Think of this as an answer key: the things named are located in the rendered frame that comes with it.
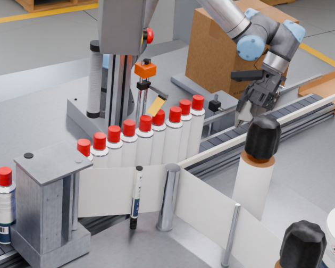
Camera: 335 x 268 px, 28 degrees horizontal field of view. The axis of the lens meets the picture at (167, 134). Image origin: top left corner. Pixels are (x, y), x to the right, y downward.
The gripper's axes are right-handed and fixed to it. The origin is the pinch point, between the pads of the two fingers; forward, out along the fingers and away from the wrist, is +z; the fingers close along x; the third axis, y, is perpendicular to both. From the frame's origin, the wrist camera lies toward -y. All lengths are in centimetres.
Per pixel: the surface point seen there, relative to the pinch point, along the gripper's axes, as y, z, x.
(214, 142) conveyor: -1.3, 8.6, -3.9
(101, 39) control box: -4, -7, -66
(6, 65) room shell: -226, 55, 91
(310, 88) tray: -12, -21, 56
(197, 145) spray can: 2.2, 9.9, -17.0
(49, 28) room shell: -260, 27, 139
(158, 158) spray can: 2.2, 16.5, -31.0
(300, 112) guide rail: 5.0, -11.8, 25.2
